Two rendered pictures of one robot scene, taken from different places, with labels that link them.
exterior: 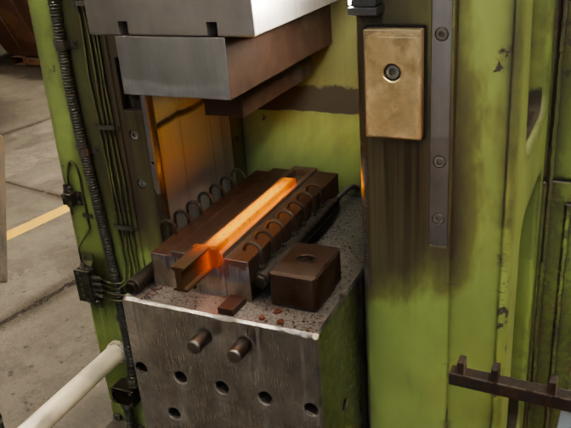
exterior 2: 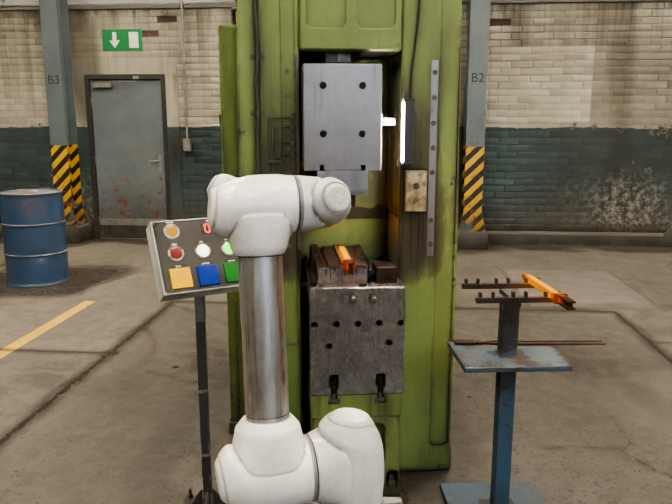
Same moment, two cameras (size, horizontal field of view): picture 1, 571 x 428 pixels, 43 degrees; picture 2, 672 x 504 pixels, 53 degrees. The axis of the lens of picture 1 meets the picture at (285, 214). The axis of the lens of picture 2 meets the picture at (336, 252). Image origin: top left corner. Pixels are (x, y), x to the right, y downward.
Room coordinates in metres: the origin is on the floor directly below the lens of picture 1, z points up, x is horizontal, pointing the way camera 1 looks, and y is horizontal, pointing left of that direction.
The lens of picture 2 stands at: (-1.08, 1.54, 1.55)
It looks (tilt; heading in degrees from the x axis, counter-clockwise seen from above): 11 degrees down; 328
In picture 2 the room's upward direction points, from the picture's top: straight up
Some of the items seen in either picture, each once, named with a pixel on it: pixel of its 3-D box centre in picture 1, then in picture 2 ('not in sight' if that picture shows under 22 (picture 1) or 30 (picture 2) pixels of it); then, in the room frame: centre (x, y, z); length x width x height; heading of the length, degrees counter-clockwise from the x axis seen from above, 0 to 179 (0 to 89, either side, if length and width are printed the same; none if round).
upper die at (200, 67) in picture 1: (235, 39); (337, 178); (1.30, 0.06, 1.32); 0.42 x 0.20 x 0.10; 153
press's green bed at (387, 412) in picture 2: not in sight; (349, 418); (1.29, 0.01, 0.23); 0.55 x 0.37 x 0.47; 153
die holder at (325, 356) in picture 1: (290, 336); (350, 321); (1.29, 0.01, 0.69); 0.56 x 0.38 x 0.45; 153
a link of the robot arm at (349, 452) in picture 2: not in sight; (346, 456); (0.16, 0.74, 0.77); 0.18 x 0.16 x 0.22; 76
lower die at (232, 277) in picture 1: (253, 222); (337, 262); (1.30, 0.06, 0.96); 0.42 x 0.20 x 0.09; 153
